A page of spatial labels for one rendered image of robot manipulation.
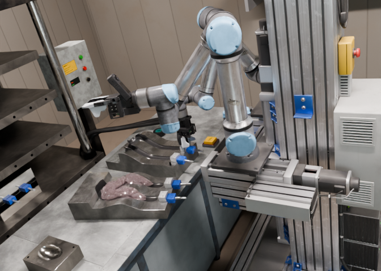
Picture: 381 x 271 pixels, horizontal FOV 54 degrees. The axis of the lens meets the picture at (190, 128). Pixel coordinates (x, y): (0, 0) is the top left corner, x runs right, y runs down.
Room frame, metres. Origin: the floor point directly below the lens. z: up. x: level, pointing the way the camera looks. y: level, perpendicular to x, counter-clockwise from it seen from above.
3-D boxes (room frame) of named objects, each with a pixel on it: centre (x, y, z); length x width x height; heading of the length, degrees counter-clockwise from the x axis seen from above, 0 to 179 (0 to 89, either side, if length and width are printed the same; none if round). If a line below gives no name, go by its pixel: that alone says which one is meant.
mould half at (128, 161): (1.94, 0.27, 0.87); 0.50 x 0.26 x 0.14; 55
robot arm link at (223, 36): (1.29, -0.18, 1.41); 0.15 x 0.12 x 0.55; 172
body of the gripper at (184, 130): (1.83, 0.03, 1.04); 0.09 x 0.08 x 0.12; 55
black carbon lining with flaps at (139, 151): (1.92, 0.26, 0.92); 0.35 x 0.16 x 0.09; 55
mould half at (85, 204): (1.59, 0.40, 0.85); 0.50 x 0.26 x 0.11; 72
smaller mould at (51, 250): (1.26, 0.71, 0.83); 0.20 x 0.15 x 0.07; 55
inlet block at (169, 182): (1.57, 0.12, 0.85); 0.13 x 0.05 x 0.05; 72
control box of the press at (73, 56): (2.51, 0.72, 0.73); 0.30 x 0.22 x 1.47; 145
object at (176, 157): (1.73, 0.08, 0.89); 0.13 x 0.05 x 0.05; 55
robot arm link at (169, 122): (1.35, 0.07, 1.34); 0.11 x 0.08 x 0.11; 172
